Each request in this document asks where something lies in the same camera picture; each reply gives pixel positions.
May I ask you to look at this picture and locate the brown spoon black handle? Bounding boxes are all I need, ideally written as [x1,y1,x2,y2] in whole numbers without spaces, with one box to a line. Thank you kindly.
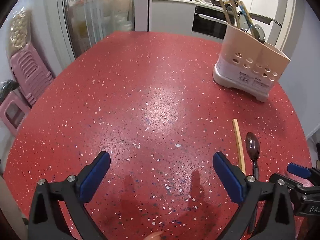
[245,132,261,234]

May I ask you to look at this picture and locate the wooden chopstick pair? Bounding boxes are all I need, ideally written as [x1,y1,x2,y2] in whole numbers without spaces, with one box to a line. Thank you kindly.
[212,0,242,29]

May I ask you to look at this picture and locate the left hand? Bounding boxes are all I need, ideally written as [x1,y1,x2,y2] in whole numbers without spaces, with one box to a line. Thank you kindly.
[144,231,164,240]

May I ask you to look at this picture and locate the pink small stool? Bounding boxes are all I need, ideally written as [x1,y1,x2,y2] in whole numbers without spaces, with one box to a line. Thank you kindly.
[1,91,30,137]

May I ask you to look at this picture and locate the beige cutlery holder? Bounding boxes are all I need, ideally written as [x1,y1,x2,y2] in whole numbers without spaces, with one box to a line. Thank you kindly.
[213,24,290,102]

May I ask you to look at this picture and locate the black plastic bag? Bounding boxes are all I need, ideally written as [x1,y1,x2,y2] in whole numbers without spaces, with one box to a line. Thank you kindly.
[0,80,20,102]

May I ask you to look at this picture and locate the spoon in holder right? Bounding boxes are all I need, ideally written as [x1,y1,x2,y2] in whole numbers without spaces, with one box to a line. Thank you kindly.
[254,24,265,43]

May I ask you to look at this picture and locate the pink plastic stool stack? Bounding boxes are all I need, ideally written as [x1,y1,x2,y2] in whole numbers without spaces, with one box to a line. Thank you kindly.
[10,43,54,106]

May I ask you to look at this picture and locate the built-in black oven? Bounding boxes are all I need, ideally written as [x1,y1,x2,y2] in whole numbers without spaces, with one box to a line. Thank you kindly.
[192,6,228,40]

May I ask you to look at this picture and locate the blue patterned chopsticks in holder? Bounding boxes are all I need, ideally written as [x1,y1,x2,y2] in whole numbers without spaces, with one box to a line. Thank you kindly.
[237,1,259,39]

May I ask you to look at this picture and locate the bag of light balls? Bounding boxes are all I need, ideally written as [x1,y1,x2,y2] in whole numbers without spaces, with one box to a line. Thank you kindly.
[8,7,31,56]

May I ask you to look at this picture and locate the glass sliding door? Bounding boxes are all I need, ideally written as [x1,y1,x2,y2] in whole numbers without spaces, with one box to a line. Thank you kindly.
[57,0,152,60]

